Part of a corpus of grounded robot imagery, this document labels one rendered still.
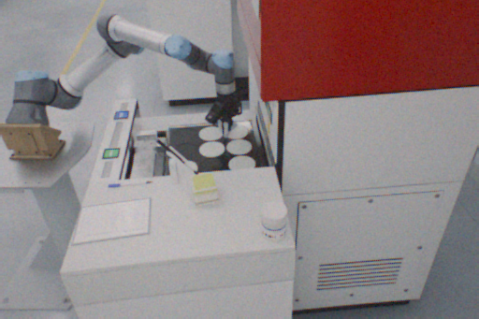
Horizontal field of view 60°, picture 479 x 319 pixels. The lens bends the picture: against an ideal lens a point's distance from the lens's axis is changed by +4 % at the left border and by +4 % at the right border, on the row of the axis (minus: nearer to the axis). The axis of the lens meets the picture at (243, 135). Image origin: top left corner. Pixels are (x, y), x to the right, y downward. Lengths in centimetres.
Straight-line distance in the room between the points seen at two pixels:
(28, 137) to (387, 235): 149
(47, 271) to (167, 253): 145
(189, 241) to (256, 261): 20
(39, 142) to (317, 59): 116
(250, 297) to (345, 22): 84
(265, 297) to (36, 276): 152
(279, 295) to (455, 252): 148
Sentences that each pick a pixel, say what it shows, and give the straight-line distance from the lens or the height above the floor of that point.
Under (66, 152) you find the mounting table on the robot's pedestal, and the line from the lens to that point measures 188.
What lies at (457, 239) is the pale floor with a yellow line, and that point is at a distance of 269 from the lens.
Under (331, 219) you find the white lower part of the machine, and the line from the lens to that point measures 164.
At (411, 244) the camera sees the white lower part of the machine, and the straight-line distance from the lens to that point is 189.
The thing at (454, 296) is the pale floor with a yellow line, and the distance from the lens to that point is 243.
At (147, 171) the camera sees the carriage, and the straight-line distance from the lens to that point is 156.
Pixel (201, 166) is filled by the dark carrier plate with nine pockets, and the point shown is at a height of 90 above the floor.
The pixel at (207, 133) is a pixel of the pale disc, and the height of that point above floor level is 90.
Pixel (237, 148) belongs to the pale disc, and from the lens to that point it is 158.
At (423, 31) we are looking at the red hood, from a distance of 129.
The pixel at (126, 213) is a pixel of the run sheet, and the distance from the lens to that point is 129.
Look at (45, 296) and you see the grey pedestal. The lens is 245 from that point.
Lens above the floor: 186
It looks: 36 degrees down
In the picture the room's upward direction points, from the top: 2 degrees counter-clockwise
